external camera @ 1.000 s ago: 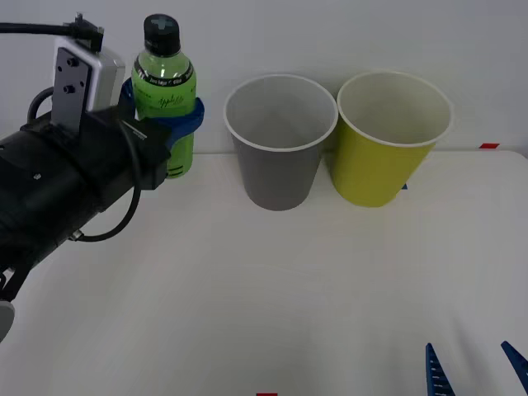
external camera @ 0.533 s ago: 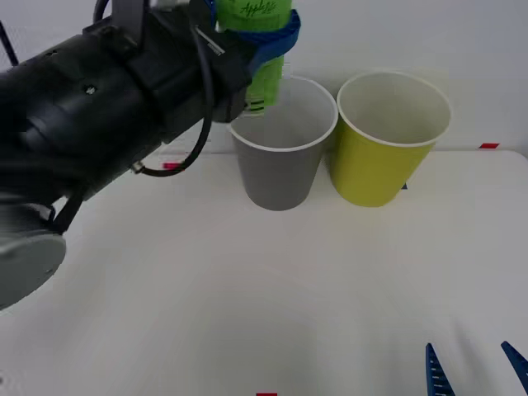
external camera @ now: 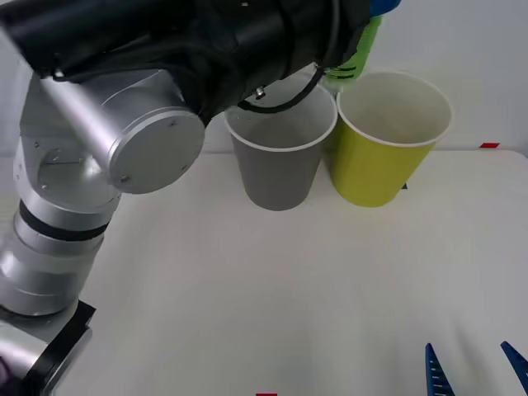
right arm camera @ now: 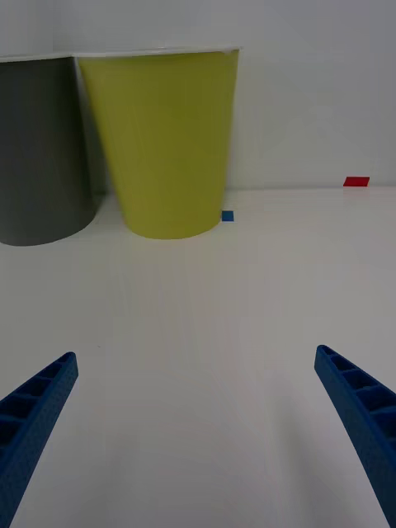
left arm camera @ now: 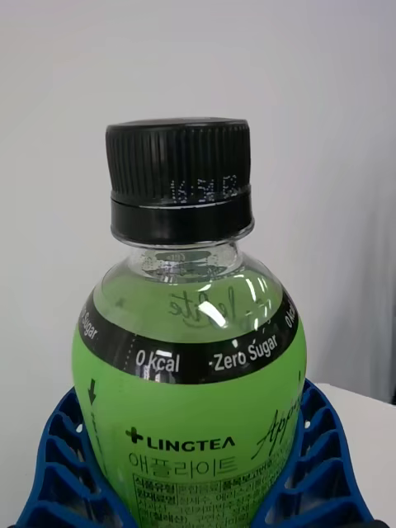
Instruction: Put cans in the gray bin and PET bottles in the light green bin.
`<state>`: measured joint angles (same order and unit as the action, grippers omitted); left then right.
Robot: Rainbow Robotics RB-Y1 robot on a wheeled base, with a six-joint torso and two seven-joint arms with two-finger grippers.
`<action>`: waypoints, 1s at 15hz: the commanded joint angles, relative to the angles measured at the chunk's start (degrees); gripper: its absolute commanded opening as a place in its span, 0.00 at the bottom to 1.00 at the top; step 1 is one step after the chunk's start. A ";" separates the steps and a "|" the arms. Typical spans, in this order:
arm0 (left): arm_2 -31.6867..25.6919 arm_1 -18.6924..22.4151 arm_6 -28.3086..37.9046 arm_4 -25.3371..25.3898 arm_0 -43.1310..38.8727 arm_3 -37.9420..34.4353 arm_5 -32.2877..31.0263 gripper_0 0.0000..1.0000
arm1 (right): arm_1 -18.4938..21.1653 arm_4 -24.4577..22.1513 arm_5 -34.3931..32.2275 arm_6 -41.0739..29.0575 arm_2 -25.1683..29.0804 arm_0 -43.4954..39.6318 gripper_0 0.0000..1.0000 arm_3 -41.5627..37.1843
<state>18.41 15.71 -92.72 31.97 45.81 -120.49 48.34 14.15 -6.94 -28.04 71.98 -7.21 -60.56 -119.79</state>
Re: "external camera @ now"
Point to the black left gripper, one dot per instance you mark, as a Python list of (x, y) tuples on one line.
[(355, 24)]

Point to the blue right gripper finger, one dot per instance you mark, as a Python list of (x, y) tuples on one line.
[(519, 365), (436, 375)]

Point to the green plastic bottle black cap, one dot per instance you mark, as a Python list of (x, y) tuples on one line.
[(363, 49)]

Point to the silver and black left arm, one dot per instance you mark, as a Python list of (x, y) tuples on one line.
[(123, 119)]

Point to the yellow-green plastic waste bin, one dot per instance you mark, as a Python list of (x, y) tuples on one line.
[(375, 169)]

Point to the grey plastic waste bin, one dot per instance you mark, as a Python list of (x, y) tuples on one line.
[(280, 173)]

